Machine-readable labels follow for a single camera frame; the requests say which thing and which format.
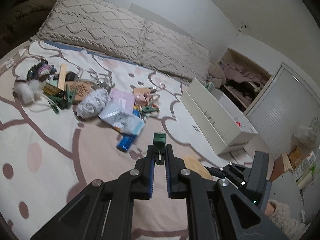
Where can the white shoe box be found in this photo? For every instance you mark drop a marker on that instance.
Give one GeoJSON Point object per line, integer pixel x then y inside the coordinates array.
{"type": "Point", "coordinates": [216, 116]}

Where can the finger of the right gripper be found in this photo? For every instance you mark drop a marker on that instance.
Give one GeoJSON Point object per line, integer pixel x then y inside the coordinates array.
{"type": "Point", "coordinates": [216, 172]}

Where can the oval wooden block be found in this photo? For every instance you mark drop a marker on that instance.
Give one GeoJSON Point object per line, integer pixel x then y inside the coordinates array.
{"type": "Point", "coordinates": [193, 164]}

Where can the person's right hand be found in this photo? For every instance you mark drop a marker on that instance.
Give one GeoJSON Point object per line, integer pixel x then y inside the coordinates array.
{"type": "Point", "coordinates": [270, 208]}

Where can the green clothespin left pile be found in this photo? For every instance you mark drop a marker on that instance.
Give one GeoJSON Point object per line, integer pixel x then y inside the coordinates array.
{"type": "Point", "coordinates": [55, 102]}

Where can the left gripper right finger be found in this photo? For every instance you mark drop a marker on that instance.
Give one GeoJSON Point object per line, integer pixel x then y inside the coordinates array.
{"type": "Point", "coordinates": [216, 209]}

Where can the white crumpled cloth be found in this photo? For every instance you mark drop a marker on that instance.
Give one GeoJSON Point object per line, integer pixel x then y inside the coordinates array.
{"type": "Point", "coordinates": [92, 104]}

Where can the carved wooden plaque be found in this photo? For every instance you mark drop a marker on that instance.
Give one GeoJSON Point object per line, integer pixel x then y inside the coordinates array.
{"type": "Point", "coordinates": [81, 89]}

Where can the beige handled scissors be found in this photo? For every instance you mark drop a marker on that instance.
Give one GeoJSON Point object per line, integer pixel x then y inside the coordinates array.
{"type": "Point", "coordinates": [150, 93]}

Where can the blue lighter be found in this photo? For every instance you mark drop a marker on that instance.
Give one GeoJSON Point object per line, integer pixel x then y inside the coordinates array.
{"type": "Point", "coordinates": [126, 142]}

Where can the teal floral pouch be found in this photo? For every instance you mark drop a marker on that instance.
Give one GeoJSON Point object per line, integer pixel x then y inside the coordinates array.
{"type": "Point", "coordinates": [209, 86]}

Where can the green clothespin on scissors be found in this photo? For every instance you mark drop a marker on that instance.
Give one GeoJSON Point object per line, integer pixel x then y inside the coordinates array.
{"type": "Point", "coordinates": [148, 109]}

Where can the right beige textured pillow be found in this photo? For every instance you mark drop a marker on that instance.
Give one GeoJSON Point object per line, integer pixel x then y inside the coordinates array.
{"type": "Point", "coordinates": [170, 52]}

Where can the white blue plastic pouch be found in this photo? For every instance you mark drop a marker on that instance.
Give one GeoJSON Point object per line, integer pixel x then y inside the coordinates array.
{"type": "Point", "coordinates": [121, 119]}

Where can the light wooden stick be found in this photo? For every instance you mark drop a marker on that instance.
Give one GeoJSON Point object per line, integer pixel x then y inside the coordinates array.
{"type": "Point", "coordinates": [62, 76]}

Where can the wardrobe with clothes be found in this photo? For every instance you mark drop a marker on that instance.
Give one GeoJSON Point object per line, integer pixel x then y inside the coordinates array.
{"type": "Point", "coordinates": [282, 107]}

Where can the beige fuzzy sleeve forearm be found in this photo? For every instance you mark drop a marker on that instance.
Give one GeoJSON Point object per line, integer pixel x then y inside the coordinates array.
{"type": "Point", "coordinates": [292, 228]}

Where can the beige textured pillow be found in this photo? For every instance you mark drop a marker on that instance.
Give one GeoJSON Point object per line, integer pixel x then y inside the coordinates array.
{"type": "Point", "coordinates": [95, 25]}
{"type": "Point", "coordinates": [170, 52]}

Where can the pink patterned bed sheet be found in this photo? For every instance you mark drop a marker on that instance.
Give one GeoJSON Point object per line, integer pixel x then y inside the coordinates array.
{"type": "Point", "coordinates": [47, 158]}

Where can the left beige textured pillow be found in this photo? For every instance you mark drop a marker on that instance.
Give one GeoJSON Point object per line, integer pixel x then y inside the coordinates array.
{"type": "Point", "coordinates": [95, 25]}

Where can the gold black box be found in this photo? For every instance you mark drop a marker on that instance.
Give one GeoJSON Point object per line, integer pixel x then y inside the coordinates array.
{"type": "Point", "coordinates": [53, 91]}

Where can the dark brown blanket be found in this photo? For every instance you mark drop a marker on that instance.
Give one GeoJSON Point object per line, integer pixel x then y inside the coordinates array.
{"type": "Point", "coordinates": [23, 22]}

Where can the green clothespin on plaque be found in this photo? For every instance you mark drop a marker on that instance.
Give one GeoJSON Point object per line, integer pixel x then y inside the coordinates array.
{"type": "Point", "coordinates": [70, 95]}

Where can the crochet multicolour pouch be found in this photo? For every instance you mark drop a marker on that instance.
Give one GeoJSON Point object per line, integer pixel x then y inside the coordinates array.
{"type": "Point", "coordinates": [41, 71]}

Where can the pink small gadget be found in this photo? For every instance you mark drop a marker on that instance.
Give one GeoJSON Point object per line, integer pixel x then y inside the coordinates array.
{"type": "Point", "coordinates": [140, 99]}

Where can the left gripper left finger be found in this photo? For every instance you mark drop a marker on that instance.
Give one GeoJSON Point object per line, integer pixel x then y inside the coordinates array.
{"type": "Point", "coordinates": [103, 210]}

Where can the white fluffy plush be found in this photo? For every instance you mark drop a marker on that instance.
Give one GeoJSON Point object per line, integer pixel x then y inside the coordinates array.
{"type": "Point", "coordinates": [29, 91]}

